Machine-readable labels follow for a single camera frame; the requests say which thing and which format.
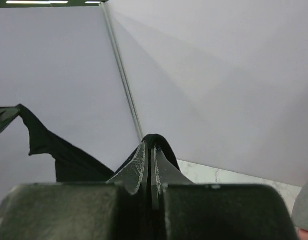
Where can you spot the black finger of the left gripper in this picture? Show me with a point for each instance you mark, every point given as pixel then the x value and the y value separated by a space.
pixel 7 115

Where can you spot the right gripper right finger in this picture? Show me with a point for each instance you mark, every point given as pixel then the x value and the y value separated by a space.
pixel 189 211

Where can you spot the folded grey t-shirt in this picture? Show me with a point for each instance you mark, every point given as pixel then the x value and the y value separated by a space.
pixel 300 209

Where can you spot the folded peach t-shirt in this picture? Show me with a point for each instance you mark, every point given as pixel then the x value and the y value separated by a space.
pixel 302 234

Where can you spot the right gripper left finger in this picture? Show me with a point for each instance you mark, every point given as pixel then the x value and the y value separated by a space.
pixel 112 210

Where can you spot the black t-shirt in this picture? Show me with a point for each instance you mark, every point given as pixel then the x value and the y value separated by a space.
pixel 72 165

